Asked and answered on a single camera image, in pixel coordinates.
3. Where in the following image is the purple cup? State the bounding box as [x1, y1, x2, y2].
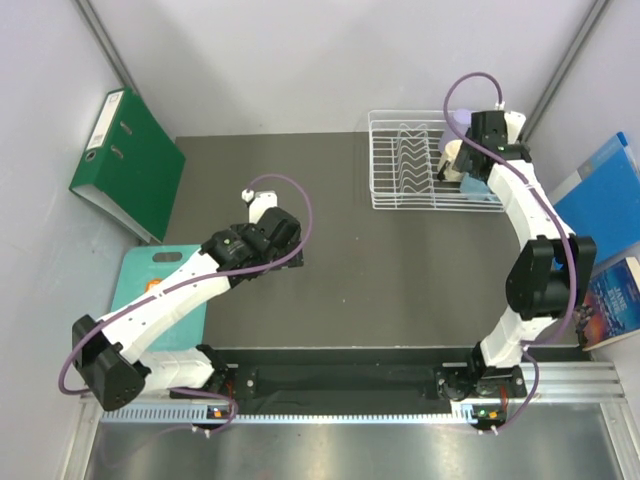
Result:
[438, 108, 472, 153]

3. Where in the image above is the white wire dish rack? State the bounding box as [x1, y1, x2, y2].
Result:
[368, 110, 503, 213]

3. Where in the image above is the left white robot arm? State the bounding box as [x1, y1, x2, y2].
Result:
[71, 207, 301, 411]

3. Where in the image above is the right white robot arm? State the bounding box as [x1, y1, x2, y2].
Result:
[454, 110, 597, 396]

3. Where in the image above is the blue mug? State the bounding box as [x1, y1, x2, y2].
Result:
[460, 173, 492, 202]

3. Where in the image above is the blue folder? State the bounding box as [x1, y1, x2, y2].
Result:
[548, 131, 639, 264]

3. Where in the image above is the teal cutting board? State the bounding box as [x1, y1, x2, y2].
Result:
[111, 244, 206, 352]

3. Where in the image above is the Jane Eyre book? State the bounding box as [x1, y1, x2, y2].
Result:
[573, 257, 639, 351]

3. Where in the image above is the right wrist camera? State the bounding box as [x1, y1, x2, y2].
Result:
[495, 101, 526, 145]

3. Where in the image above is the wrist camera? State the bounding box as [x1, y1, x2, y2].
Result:
[495, 101, 526, 145]
[241, 189, 278, 224]

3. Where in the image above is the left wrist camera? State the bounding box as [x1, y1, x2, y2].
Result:
[241, 189, 278, 224]

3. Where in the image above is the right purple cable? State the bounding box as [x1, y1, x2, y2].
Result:
[443, 73, 581, 435]

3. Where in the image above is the purple cable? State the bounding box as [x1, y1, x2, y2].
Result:
[57, 173, 315, 434]
[443, 73, 581, 435]

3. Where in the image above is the cream mug black handle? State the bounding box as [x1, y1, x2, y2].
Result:
[437, 139, 464, 182]

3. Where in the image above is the green ring binder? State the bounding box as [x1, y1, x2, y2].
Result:
[69, 88, 185, 243]

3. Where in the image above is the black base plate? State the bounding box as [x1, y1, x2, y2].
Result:
[169, 344, 531, 414]

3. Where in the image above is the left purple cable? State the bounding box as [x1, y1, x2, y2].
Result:
[57, 173, 315, 434]

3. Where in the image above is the aluminium rail frame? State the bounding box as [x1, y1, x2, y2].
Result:
[61, 348, 639, 479]

